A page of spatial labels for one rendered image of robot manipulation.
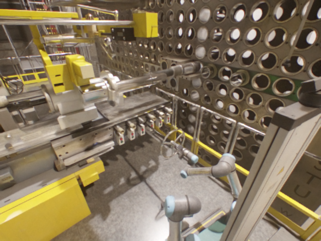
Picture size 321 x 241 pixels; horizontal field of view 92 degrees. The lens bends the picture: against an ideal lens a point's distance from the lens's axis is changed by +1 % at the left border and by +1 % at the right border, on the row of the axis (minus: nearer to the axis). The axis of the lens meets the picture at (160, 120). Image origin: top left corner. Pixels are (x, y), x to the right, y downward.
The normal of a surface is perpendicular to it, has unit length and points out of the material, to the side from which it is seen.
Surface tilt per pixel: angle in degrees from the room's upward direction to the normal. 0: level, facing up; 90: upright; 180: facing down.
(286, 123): 90
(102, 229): 0
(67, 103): 68
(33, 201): 0
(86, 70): 90
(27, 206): 0
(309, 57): 90
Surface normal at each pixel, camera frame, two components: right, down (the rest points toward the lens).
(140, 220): 0.00, -0.85
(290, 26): -0.77, 0.33
